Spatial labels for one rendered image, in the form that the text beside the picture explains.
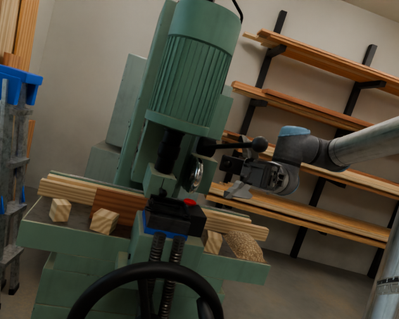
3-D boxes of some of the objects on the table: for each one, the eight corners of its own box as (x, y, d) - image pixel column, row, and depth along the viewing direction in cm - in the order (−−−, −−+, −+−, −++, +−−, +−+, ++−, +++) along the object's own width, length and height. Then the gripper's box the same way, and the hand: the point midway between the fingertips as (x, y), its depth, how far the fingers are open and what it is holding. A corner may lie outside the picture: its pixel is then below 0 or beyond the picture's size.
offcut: (48, 215, 69) (52, 198, 69) (63, 214, 71) (66, 199, 71) (52, 221, 67) (57, 204, 66) (67, 221, 69) (71, 204, 68)
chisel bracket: (142, 204, 80) (151, 173, 79) (140, 187, 94) (148, 161, 93) (169, 209, 82) (178, 180, 81) (163, 193, 96) (171, 167, 95)
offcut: (108, 235, 69) (113, 219, 68) (88, 229, 69) (93, 213, 68) (115, 228, 73) (119, 213, 72) (97, 222, 73) (101, 207, 73)
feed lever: (191, 153, 107) (247, 162, 62) (196, 136, 107) (255, 133, 62) (204, 156, 109) (268, 168, 63) (209, 140, 109) (276, 139, 63)
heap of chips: (237, 257, 78) (241, 244, 77) (221, 233, 91) (225, 222, 91) (267, 263, 80) (272, 250, 80) (247, 238, 94) (251, 228, 93)
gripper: (294, 146, 85) (268, 130, 69) (275, 215, 85) (245, 215, 68) (265, 141, 90) (235, 124, 73) (247, 206, 90) (213, 204, 73)
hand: (229, 165), depth 72 cm, fingers open, 14 cm apart
